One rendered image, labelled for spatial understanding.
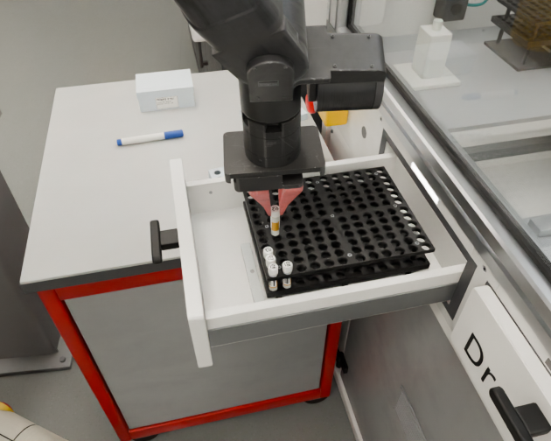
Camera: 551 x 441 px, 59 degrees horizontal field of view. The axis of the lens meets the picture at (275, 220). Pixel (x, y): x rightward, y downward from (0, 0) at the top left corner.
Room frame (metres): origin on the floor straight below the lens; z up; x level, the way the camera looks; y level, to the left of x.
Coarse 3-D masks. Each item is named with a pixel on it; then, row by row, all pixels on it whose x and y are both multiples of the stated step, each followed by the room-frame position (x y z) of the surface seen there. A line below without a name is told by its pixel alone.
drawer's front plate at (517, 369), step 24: (480, 288) 0.34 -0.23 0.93; (480, 312) 0.32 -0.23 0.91; (504, 312) 0.30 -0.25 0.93; (456, 336) 0.33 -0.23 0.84; (480, 336) 0.30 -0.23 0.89; (504, 336) 0.28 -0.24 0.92; (504, 360) 0.26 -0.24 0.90; (528, 360) 0.25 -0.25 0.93; (480, 384) 0.27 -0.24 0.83; (504, 384) 0.25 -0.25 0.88; (528, 384) 0.23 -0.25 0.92; (504, 432) 0.22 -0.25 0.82
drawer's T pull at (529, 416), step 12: (492, 396) 0.22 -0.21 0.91; (504, 396) 0.22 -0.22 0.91; (504, 408) 0.21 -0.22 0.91; (516, 408) 0.21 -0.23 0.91; (528, 408) 0.21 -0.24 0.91; (504, 420) 0.20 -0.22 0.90; (516, 420) 0.19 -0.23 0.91; (528, 420) 0.19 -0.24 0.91; (540, 420) 0.19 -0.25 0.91; (516, 432) 0.18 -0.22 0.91; (528, 432) 0.18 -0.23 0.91; (540, 432) 0.18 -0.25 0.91
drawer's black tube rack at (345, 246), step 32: (320, 192) 0.53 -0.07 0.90; (352, 192) 0.54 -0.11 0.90; (384, 192) 0.53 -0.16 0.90; (256, 224) 0.50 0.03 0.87; (288, 224) 0.47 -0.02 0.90; (320, 224) 0.47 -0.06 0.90; (352, 224) 0.47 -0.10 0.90; (384, 224) 0.47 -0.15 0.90; (416, 224) 0.47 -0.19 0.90; (256, 256) 0.44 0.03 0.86; (288, 256) 0.41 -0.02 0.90; (320, 256) 0.41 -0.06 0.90; (352, 256) 0.41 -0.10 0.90; (384, 256) 0.41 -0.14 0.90; (416, 256) 0.43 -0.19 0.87; (320, 288) 0.39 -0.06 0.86
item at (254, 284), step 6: (246, 246) 0.47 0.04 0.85; (246, 252) 0.46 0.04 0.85; (252, 252) 0.46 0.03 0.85; (246, 258) 0.45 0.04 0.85; (252, 258) 0.45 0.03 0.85; (246, 264) 0.44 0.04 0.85; (252, 264) 0.44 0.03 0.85; (246, 270) 0.43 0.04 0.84; (252, 270) 0.43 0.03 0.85; (252, 276) 0.42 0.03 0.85; (258, 276) 0.42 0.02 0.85; (252, 282) 0.41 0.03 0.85; (258, 282) 0.41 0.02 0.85; (252, 288) 0.40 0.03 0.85; (258, 288) 0.40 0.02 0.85; (252, 294) 0.39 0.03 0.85; (258, 294) 0.39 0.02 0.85; (258, 300) 0.38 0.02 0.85; (264, 300) 0.38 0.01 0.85
